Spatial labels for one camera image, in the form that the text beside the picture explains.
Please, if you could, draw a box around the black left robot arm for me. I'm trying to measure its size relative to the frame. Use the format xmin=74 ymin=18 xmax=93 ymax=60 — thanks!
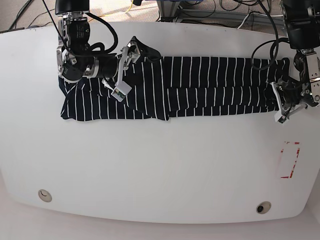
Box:
xmin=271 ymin=0 xmax=320 ymax=123

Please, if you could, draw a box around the white floor cable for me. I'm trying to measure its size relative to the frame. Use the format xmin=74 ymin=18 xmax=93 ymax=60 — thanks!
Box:
xmin=236 ymin=12 xmax=286 ymax=30

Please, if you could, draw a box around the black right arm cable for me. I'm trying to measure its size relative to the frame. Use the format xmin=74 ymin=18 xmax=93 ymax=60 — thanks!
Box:
xmin=41 ymin=0 xmax=119 ymax=57

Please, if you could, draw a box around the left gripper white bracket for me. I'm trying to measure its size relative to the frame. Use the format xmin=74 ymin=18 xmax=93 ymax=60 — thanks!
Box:
xmin=270 ymin=78 xmax=320 ymax=118

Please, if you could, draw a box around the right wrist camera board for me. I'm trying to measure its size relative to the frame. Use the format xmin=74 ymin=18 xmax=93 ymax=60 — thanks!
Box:
xmin=111 ymin=81 xmax=132 ymax=102

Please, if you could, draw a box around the yellow floor cable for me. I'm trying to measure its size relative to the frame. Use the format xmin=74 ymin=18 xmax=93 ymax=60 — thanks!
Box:
xmin=97 ymin=0 xmax=133 ymax=20

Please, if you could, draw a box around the right table cable grommet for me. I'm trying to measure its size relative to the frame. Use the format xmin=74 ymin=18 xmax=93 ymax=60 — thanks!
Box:
xmin=256 ymin=201 xmax=272 ymax=215

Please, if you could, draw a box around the table cable grommet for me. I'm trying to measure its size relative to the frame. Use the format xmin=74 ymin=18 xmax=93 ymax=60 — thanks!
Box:
xmin=38 ymin=189 xmax=52 ymax=203
xmin=256 ymin=201 xmax=272 ymax=215

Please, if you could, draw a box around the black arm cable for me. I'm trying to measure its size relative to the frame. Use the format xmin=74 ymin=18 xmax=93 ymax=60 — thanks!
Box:
xmin=41 ymin=0 xmax=119 ymax=57
xmin=250 ymin=0 xmax=301 ymax=83

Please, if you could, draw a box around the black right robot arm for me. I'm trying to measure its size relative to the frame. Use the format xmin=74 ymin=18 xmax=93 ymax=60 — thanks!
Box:
xmin=55 ymin=0 xmax=162 ymax=91

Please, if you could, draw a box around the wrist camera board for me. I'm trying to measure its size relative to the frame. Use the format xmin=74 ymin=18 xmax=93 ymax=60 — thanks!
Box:
xmin=111 ymin=81 xmax=132 ymax=102
xmin=274 ymin=110 xmax=288 ymax=124

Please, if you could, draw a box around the grey aluminium frame stand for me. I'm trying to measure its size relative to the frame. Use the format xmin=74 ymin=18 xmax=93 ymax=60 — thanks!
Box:
xmin=156 ymin=0 xmax=288 ymax=37

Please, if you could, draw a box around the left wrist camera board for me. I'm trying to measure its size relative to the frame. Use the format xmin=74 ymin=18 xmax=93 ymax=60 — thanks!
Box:
xmin=274 ymin=110 xmax=288 ymax=124

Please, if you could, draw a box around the left table cable grommet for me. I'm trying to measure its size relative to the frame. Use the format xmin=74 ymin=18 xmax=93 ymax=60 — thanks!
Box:
xmin=38 ymin=189 xmax=52 ymax=203

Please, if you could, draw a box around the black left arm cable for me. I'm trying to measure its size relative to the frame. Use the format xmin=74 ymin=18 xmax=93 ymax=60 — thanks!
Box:
xmin=250 ymin=0 xmax=301 ymax=83

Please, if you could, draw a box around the navy white striped t-shirt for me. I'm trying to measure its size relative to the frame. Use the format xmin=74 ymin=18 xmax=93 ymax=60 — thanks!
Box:
xmin=59 ymin=56 xmax=290 ymax=122

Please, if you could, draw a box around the red tape rectangle marking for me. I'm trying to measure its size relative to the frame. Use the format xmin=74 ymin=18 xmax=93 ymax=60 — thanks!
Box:
xmin=277 ymin=142 xmax=301 ymax=179

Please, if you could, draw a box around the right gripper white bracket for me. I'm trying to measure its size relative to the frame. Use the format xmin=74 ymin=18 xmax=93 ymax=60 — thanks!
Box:
xmin=99 ymin=36 xmax=161 ymax=89

